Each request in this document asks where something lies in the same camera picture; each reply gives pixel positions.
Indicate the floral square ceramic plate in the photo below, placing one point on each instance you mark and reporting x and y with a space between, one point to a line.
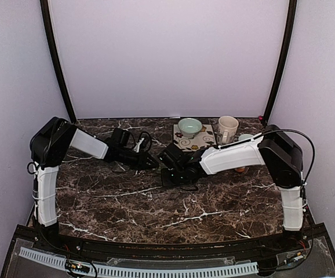
206 138

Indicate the teal ribbed small bowl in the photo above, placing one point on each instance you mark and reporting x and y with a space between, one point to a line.
244 137

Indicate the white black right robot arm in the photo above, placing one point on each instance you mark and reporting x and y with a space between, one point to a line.
273 149

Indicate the black corner post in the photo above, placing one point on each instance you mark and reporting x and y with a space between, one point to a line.
287 37
49 31

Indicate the black left corner post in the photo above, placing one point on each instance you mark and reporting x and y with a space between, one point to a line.
49 31

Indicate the black right corner post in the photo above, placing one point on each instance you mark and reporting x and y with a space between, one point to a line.
287 37

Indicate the plain teal ceramic bowl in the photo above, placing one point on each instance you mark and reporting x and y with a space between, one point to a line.
189 127

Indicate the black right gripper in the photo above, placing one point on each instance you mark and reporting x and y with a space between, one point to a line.
166 181

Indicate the cream floral ceramic mug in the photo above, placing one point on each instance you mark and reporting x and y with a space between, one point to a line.
227 129

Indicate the left circuit board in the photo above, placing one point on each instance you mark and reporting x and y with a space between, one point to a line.
77 266

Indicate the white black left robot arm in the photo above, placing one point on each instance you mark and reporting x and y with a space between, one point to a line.
50 145

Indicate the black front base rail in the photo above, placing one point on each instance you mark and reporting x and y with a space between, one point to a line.
268 252

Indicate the orange grey-capped pill bottle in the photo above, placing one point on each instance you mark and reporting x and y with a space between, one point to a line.
240 169

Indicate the right circuit board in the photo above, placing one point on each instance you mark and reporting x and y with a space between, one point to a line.
294 258

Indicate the white slotted cable duct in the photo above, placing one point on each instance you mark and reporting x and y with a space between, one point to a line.
117 267

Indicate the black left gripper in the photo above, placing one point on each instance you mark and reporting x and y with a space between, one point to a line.
142 160

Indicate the circuit board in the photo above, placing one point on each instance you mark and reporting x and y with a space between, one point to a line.
294 258
77 266

